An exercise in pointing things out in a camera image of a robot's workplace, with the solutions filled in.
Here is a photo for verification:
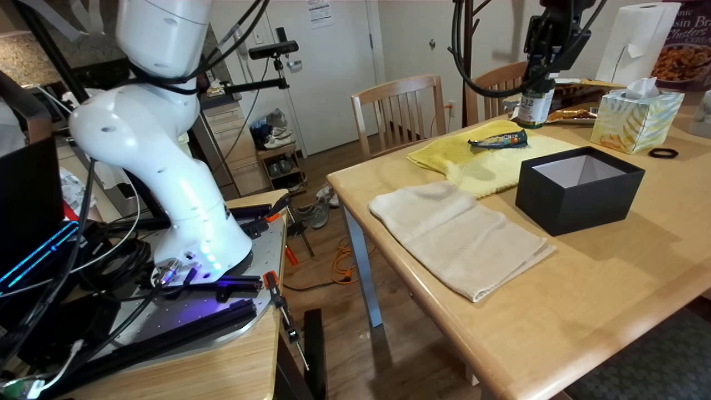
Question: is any beige folded cloth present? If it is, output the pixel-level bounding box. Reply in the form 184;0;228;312
369;182;555;303

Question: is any white paper bag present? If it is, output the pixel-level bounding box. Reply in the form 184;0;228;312
596;3;679;84

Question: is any yellow cloth mat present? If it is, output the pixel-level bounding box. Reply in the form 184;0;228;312
407;117;571;197

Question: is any right wooden chair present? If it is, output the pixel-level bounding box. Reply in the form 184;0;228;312
465;62;526;125

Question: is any snack packets pile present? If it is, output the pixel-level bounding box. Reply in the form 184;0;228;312
502;76;629;127

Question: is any black laptop screen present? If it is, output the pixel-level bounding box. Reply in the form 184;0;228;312
0;74;69;297

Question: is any red handled clamp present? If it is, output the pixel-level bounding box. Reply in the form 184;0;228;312
263;272;312;371

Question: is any dark coat stand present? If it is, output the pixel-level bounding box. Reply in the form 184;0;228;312
449;0;491;125

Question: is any small dark green bottle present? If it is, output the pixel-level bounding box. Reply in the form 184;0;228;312
515;88;553;127

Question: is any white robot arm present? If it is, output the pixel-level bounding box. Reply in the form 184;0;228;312
69;0;253;286

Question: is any patterned tissue box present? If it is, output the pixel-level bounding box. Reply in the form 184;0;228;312
591;77;684;153

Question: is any camera on black arm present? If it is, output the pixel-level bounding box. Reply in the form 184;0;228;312
226;27;299;93

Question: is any shoe rack with shoes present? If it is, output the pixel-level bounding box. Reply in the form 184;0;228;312
249;110;305;191

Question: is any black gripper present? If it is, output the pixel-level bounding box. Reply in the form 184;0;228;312
525;0;596;95

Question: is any wooden chair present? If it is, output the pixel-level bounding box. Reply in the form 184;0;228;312
465;62;526;125
352;74;446;157

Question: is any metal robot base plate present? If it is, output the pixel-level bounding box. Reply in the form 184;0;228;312
43;214;288;396

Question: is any left wooden chair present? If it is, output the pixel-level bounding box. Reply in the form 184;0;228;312
352;74;446;157

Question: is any black open box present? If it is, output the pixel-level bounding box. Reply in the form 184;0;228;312
515;146;644;235

